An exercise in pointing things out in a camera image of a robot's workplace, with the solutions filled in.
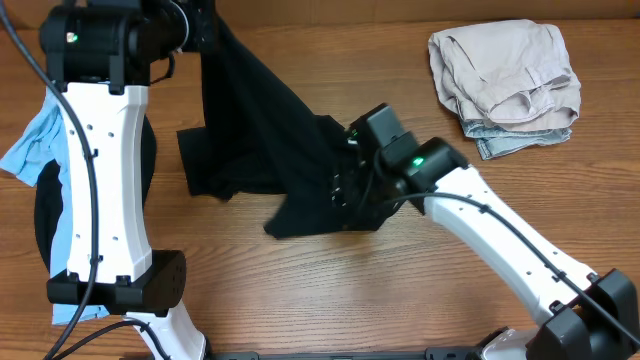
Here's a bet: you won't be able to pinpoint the light blue t-shirt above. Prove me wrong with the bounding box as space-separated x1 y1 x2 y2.
0 87 111 326

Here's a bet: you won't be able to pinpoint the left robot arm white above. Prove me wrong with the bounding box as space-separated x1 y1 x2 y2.
40 1 214 359

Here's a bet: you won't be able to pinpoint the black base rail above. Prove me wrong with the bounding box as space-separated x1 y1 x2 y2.
119 327 546 360

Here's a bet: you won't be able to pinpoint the folded light denim jeans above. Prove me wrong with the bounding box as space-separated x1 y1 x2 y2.
460 120 572 160

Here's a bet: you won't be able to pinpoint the black t-shirt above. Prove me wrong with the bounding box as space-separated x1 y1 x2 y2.
176 12 396 240

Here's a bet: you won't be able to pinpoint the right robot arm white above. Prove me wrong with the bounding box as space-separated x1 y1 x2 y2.
338 134 639 359

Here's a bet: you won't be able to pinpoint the folded beige trousers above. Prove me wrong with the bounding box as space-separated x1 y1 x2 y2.
427 20 581 132

